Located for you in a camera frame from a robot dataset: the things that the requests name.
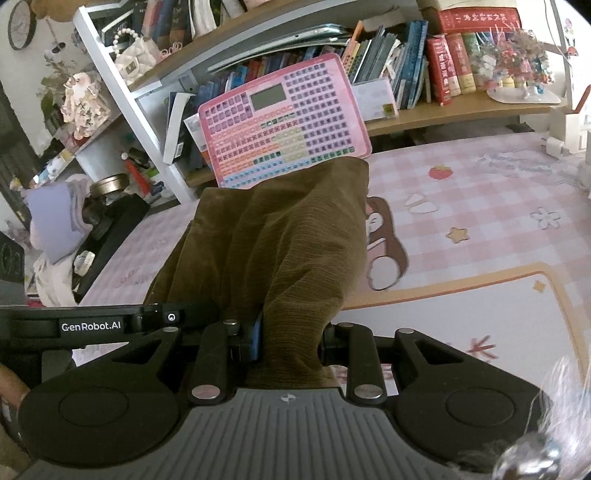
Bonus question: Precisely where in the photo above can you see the dark olive brown garment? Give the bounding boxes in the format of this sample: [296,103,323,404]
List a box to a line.
[144,157,369,389]

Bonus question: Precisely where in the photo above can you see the lavender folded clothes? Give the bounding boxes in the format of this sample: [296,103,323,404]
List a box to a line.
[24,174,93,264]

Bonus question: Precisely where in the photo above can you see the person left hand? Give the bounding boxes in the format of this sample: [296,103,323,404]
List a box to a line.
[0,365,30,431]

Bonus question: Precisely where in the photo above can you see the white garment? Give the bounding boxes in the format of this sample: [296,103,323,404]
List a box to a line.
[33,253,77,307]

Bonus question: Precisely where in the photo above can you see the black box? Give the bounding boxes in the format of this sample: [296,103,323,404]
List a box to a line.
[72,194,149,303]

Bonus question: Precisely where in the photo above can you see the pink checkered desk mat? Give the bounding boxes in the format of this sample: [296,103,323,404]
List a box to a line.
[83,133,590,384]

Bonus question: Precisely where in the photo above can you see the metal round tin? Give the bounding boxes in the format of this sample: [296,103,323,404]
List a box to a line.
[89,173,129,198]

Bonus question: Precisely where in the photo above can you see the lucky cat ornament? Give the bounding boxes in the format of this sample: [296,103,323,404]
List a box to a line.
[60,72,111,140]

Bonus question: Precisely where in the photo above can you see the white orange box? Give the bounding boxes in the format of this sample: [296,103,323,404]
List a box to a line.
[184,113,207,153]

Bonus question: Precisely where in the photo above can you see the white leaning book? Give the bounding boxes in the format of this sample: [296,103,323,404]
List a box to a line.
[162,92,195,165]

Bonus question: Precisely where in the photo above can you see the white wooden bookshelf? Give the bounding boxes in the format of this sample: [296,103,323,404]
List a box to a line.
[27,0,578,204]

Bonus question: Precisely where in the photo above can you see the white quilted pearl handbag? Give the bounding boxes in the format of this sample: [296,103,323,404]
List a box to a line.
[112,28,161,86]

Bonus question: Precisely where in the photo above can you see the red thick dictionary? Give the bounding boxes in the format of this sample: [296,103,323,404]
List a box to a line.
[435,7,522,34]

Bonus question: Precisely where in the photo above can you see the round wall clock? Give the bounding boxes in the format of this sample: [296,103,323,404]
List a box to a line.
[7,0,37,51]

